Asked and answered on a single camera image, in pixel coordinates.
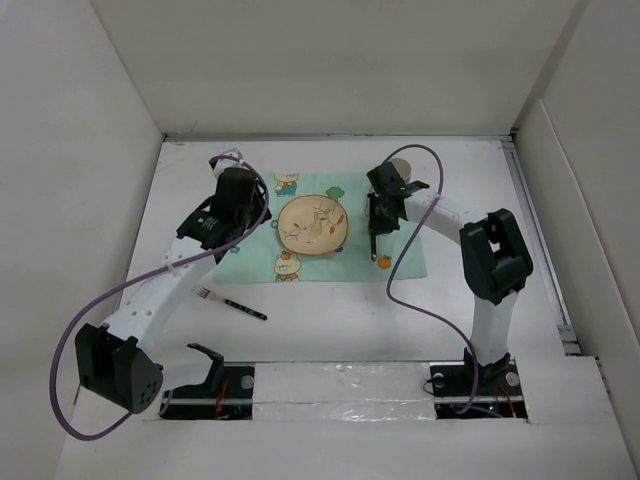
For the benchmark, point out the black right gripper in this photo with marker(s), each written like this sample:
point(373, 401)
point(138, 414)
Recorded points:
point(377, 226)

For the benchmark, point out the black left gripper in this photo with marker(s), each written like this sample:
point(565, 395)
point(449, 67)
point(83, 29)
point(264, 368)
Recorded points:
point(259, 209)

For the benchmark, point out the steak knife black blade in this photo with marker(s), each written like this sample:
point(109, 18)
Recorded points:
point(373, 247)

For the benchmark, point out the purple ceramic cup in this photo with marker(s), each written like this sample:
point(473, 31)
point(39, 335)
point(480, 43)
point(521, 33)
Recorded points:
point(403, 168)

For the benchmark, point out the beige patterned plate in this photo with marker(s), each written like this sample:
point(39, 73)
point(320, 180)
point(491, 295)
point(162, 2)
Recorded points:
point(312, 225)

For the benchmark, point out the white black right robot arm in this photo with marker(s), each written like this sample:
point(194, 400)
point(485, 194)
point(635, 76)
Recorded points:
point(495, 259)

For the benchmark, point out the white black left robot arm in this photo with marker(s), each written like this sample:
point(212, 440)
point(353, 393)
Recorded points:
point(120, 360)

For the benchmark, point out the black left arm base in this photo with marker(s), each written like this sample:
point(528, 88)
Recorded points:
point(209, 388)

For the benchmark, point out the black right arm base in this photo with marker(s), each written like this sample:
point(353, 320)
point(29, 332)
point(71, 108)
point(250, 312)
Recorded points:
point(497, 393)

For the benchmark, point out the silver fork black handle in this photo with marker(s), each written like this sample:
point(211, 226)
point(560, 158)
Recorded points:
point(208, 294)

